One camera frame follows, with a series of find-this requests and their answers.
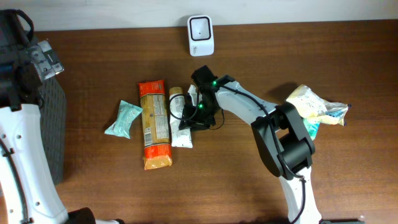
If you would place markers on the white barcode scanner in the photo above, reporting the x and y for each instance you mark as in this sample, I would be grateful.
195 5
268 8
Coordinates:
200 36

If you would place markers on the green white tissue pack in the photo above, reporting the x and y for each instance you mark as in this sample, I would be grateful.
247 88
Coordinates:
312 127

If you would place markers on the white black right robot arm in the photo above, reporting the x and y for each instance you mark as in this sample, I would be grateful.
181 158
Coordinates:
283 142

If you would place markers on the yellow white snack bag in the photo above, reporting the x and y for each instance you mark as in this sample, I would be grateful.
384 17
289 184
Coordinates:
315 109

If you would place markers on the white tube with gold cap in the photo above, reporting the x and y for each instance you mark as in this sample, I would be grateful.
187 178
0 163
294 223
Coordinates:
180 137

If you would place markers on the red orange pasta packet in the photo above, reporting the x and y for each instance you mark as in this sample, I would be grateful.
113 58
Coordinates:
155 125

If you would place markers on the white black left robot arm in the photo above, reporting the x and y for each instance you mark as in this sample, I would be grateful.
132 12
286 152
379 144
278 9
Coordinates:
26 182

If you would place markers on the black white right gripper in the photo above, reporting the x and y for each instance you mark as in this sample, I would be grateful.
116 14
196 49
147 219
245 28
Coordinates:
196 122

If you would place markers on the grey plastic shopping basket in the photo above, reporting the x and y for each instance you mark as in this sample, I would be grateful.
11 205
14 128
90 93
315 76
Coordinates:
52 124

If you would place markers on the mint green tissue packet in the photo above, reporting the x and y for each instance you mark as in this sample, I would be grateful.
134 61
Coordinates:
127 113

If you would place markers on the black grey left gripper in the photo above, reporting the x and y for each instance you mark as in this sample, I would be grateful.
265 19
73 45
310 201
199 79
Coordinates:
43 55

